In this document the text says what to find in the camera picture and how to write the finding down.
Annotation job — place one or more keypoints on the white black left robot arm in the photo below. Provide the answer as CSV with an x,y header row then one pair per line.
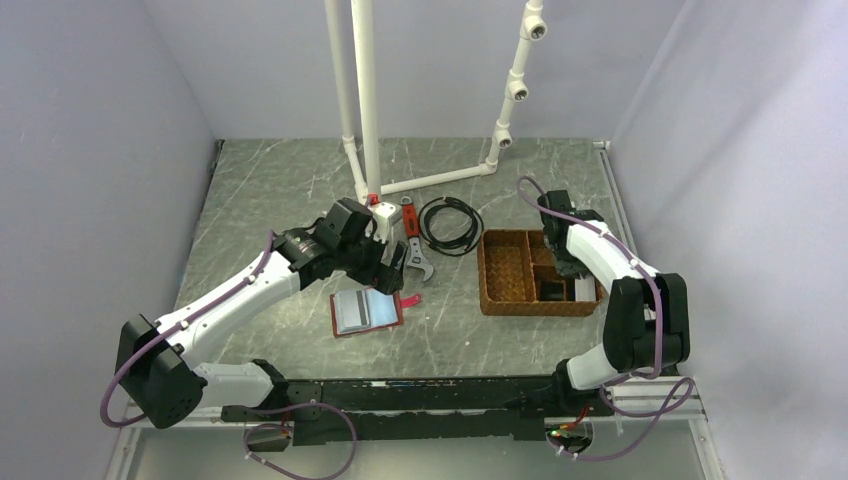
x,y
163,365

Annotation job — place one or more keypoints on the white PVC pipe frame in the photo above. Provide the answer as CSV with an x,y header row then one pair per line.
x,y
359,123

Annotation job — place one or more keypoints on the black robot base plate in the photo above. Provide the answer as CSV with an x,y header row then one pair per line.
x,y
329,410

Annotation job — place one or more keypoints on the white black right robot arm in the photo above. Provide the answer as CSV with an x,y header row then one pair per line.
x,y
646,327

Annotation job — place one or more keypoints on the red card holder wallet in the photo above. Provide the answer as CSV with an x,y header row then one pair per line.
x,y
386,310

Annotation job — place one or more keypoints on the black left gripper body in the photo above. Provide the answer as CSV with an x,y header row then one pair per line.
x,y
362,260

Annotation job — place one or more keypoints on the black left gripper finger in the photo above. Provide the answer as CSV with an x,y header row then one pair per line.
x,y
385,281
398,260

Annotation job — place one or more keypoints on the white cards stack in basket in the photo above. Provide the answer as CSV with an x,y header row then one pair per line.
x,y
585,289

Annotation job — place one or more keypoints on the brown woven divided basket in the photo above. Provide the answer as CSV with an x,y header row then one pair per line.
x,y
517,277

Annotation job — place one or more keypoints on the red handled adjustable wrench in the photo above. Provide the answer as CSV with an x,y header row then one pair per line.
x,y
415,258

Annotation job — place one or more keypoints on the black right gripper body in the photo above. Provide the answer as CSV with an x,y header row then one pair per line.
x,y
567,264

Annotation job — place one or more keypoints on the aluminium rail frame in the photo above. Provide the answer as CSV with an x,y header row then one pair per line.
x,y
161,366

